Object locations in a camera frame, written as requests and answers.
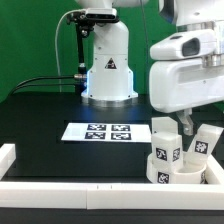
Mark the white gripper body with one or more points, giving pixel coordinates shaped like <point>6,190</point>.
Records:
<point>180,85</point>

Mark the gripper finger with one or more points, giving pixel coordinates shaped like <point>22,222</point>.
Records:
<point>185,118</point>

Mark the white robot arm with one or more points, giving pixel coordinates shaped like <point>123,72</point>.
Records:
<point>110,79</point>

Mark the white marker sheet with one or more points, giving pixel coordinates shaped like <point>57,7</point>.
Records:
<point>105,132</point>

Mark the white U-shaped fence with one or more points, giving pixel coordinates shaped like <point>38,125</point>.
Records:
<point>208,196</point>

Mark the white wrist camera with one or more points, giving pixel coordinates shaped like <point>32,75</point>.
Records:
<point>190,44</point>

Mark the black camera stand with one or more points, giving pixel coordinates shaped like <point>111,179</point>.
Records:
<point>81,40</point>

